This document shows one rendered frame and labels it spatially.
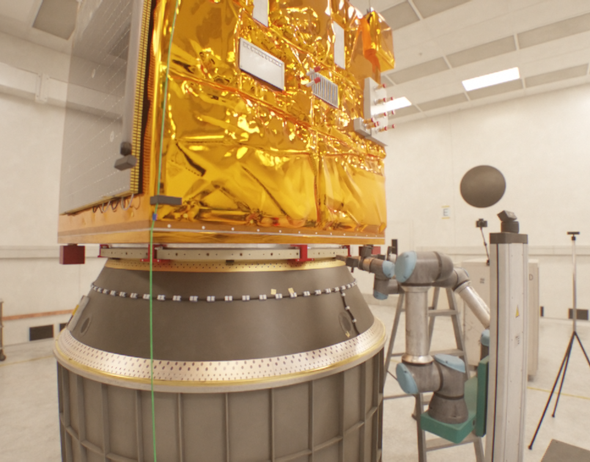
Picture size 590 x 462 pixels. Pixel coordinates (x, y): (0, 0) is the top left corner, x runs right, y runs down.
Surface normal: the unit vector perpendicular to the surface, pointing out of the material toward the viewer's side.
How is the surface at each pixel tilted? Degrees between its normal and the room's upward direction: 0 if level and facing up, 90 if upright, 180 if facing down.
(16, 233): 90
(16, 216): 90
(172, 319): 62
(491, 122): 90
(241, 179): 87
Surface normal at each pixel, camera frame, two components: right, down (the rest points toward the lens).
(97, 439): -0.40, -0.04
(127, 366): -0.16, -0.76
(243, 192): 0.74, -0.03
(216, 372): 0.10, -0.76
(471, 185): -0.64, -0.04
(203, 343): 0.07, -0.51
